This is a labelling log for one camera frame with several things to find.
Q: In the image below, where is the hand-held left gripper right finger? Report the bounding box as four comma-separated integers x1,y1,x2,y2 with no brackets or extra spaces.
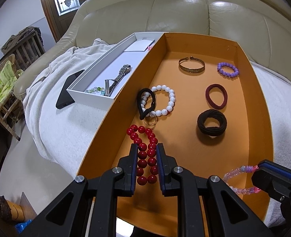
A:
156,143,267,237

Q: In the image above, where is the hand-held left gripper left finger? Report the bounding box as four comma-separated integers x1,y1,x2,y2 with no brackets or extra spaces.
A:
35,143,139,237

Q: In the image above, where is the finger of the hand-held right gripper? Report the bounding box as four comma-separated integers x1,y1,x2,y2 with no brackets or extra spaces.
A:
251,169,291,200
258,160,291,181

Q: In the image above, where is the red bead bracelet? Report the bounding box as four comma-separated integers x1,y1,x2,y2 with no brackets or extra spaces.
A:
126,125,159,185

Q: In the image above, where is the pink clear bead bracelet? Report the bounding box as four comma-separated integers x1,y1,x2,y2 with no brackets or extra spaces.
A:
222,165,261,195

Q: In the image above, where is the orange cardboard box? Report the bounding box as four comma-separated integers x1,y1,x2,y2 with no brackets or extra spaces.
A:
75,32,274,236

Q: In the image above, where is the maroon hair tie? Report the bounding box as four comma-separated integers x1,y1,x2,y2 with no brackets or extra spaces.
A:
205,84,228,110

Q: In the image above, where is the purple bead bracelet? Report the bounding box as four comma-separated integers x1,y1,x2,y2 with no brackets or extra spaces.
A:
217,62,239,78

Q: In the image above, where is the white blanket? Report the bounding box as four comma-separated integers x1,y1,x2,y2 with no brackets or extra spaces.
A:
23,38,291,228

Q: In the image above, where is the silver metal wristwatch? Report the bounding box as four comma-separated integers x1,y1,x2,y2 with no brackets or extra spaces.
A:
104,64,132,97

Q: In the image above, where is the black smartphone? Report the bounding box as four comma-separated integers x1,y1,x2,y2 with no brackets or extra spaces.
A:
56,70,85,109

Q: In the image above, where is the gold open bangle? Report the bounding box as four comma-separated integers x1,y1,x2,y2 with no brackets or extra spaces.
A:
178,57,206,74

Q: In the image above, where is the white long box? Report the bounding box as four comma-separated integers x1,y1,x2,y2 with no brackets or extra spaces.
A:
66,32,165,104

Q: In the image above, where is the brown cardboard carton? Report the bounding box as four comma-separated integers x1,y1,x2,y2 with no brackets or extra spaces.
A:
7,192,38,224

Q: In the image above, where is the white card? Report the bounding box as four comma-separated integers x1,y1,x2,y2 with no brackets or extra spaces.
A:
124,39,154,52

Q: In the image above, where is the blue plastic bag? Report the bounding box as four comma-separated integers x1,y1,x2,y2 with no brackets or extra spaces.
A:
14,218,33,234

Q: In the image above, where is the brown woven object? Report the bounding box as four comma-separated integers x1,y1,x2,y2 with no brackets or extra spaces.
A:
0,195,12,221

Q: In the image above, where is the rattan chair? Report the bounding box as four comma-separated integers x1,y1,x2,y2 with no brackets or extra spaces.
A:
0,54,25,141

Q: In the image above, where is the green patterned cushion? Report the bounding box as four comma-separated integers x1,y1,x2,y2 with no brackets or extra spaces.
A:
0,62,18,102

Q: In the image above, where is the cream leather sofa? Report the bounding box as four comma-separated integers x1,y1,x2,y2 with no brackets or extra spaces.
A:
13,0,291,99

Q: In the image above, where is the wooden crib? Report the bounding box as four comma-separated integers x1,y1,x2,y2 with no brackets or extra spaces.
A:
1,27,45,65

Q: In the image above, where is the dark cloth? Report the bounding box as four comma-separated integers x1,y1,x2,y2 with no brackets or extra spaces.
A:
2,27,41,48

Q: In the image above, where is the thin metal ring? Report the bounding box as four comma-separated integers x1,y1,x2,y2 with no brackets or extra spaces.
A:
144,116,158,126

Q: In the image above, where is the brown braided hair tie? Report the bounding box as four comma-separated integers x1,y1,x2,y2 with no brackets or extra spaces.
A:
197,109,227,137

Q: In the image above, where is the black hair tie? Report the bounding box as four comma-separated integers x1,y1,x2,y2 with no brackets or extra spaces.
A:
138,88,157,119

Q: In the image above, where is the white bead bracelet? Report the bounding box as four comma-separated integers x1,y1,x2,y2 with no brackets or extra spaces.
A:
140,85,176,117

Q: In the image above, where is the green glass bead bracelet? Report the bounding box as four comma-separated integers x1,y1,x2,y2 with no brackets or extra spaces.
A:
85,86,106,96

